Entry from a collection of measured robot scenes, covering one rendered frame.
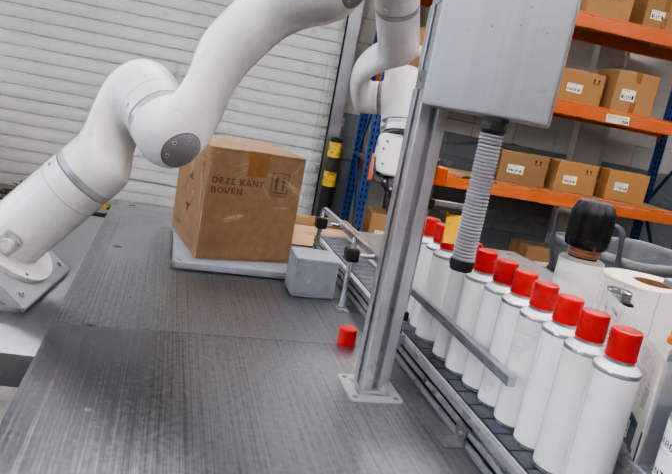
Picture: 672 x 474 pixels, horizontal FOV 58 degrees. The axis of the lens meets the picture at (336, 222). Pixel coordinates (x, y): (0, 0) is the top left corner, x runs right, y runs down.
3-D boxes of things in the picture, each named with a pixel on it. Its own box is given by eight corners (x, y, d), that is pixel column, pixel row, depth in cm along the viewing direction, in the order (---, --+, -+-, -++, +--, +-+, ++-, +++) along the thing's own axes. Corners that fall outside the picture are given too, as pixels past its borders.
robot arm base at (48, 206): (33, 299, 106) (114, 232, 105) (-60, 221, 99) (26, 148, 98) (58, 258, 123) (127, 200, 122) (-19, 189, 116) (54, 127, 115)
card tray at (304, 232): (367, 254, 190) (370, 242, 189) (286, 244, 183) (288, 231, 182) (343, 230, 218) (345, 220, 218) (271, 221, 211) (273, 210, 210)
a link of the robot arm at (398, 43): (336, 17, 121) (351, 122, 146) (418, 18, 118) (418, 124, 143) (343, -12, 125) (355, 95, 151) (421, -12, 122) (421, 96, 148)
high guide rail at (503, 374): (514, 387, 80) (516, 377, 80) (506, 386, 80) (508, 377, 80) (326, 212, 181) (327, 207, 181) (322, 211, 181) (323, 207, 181)
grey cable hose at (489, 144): (477, 275, 83) (514, 121, 79) (454, 272, 82) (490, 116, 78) (466, 267, 86) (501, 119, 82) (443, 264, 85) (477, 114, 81)
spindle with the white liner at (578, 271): (591, 358, 118) (633, 208, 112) (551, 355, 115) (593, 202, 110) (563, 339, 126) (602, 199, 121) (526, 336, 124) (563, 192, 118)
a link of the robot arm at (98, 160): (68, 185, 102) (177, 93, 100) (38, 118, 111) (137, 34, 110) (116, 212, 112) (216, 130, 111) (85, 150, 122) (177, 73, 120)
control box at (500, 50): (547, 127, 78) (586, -28, 75) (419, 103, 84) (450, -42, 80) (549, 129, 88) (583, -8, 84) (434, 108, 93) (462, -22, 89)
